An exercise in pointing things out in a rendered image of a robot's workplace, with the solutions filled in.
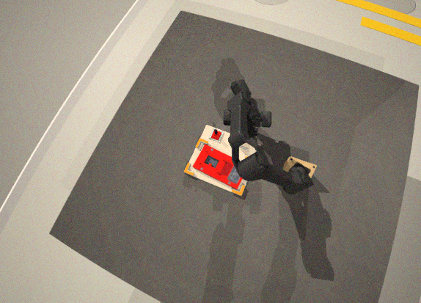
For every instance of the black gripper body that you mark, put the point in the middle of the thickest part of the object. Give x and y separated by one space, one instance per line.
265 118

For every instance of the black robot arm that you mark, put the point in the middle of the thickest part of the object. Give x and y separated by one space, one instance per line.
257 166

